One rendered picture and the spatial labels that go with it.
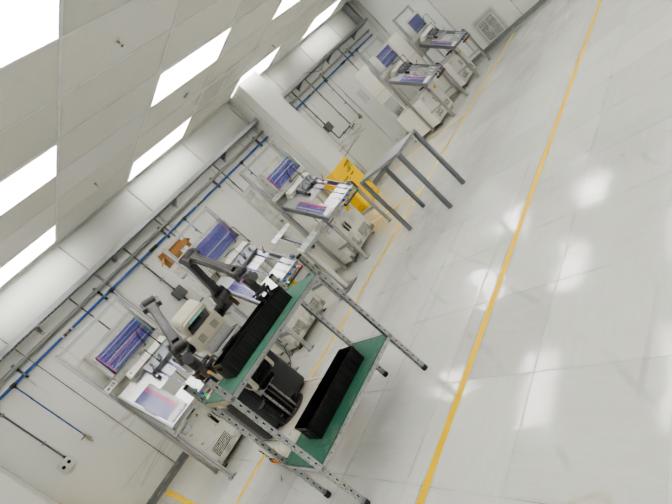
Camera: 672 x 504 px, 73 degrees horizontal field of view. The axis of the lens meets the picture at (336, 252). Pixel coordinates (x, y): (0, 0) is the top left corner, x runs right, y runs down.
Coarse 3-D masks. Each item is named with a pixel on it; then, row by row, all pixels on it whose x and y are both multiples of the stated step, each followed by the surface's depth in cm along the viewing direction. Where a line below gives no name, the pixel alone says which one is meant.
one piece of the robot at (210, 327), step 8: (216, 312) 306; (208, 320) 301; (216, 320) 304; (224, 320) 308; (200, 328) 296; (208, 328) 299; (216, 328) 303; (192, 336) 293; (200, 336) 296; (208, 336) 298; (232, 336) 307; (192, 344) 292; (200, 344) 294; (200, 352) 295; (208, 352) 306; (248, 384) 302; (256, 384) 302
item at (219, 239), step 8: (216, 232) 527; (224, 232) 532; (208, 240) 519; (216, 240) 524; (224, 240) 529; (232, 240) 534; (200, 248) 511; (208, 248) 516; (216, 248) 521; (224, 248) 526; (208, 256) 512; (216, 256) 517
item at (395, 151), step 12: (396, 144) 488; (384, 156) 495; (396, 156) 449; (372, 168) 502; (384, 168) 525; (408, 168) 452; (396, 180) 529; (420, 180) 455; (372, 192) 503; (408, 192) 533; (432, 192) 459; (384, 204) 507; (420, 204) 538; (444, 204) 463; (396, 216) 511; (408, 228) 516
